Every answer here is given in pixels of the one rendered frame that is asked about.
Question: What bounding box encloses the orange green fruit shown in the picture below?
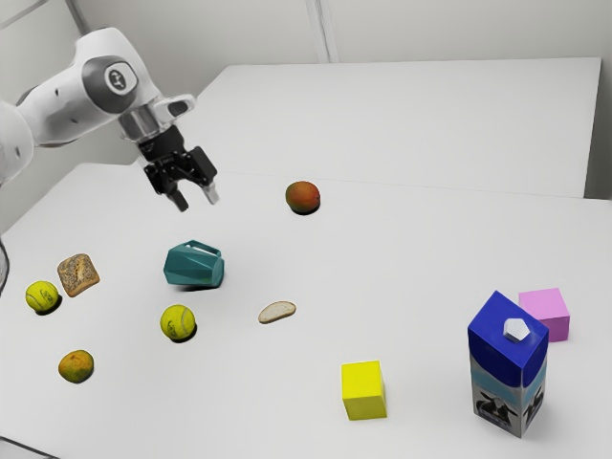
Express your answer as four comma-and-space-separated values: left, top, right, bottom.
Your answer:
57, 349, 95, 384

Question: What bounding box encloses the yellow block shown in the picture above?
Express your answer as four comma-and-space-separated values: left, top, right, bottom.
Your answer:
340, 360, 388, 422

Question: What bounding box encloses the teal faceted mug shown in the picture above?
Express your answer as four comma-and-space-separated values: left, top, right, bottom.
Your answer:
163, 239, 226, 289

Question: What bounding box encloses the red green mango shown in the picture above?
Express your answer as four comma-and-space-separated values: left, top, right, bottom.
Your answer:
285, 180, 321, 215

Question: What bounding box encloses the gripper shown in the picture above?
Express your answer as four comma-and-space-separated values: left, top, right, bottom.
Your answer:
137, 126, 221, 213

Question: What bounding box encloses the yellow tennis ball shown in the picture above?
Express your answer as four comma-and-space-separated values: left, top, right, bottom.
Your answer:
25, 279, 60, 314
159, 304, 197, 341

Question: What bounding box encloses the blue milk carton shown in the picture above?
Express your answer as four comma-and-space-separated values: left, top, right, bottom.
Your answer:
467, 290, 550, 439

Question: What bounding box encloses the pink block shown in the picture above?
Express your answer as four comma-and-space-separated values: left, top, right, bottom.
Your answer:
517, 287, 571, 343

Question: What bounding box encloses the bread slice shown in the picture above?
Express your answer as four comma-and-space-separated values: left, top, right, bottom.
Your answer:
258, 299, 297, 325

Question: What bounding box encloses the seeded bread roll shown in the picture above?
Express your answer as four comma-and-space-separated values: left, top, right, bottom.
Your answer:
56, 252, 101, 298

